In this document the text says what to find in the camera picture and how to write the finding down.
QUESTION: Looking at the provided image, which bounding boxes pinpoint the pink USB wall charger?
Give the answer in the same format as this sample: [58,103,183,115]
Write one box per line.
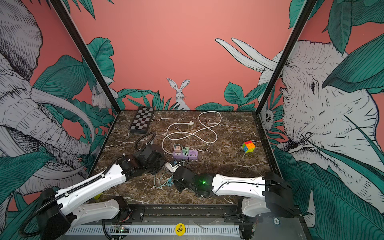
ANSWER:
[174,145,183,153]

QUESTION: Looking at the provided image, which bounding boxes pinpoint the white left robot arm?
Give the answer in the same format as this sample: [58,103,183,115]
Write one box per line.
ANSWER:
[19,145,166,240]

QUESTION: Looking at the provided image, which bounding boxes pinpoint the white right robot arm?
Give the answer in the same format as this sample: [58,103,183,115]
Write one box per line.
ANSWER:
[169,166,295,218]

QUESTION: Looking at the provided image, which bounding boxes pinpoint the purple power strip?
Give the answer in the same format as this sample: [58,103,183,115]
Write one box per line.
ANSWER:
[173,150,198,161]

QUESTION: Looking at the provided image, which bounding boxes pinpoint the black white chessboard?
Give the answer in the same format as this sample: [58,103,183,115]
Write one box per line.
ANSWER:
[130,107,155,134]

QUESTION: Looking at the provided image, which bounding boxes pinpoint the yellow round sticker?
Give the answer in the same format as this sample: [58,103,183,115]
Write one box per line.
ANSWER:
[175,223,186,236]

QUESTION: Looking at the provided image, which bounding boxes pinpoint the white ribbed cable duct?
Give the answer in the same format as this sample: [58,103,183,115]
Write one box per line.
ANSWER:
[66,225,240,237]

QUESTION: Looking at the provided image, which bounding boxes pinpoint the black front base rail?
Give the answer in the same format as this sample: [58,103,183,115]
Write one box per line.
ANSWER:
[116,204,260,224]

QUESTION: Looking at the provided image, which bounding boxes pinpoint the black left frame post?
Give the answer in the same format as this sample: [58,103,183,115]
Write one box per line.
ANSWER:
[50,0,121,114]

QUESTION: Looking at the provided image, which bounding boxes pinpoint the black frame post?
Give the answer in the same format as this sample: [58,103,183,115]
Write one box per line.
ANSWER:
[256,0,317,115]
[50,0,121,114]

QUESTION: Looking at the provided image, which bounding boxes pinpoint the black right frame post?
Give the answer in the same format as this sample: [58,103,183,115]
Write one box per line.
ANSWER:
[256,0,317,115]

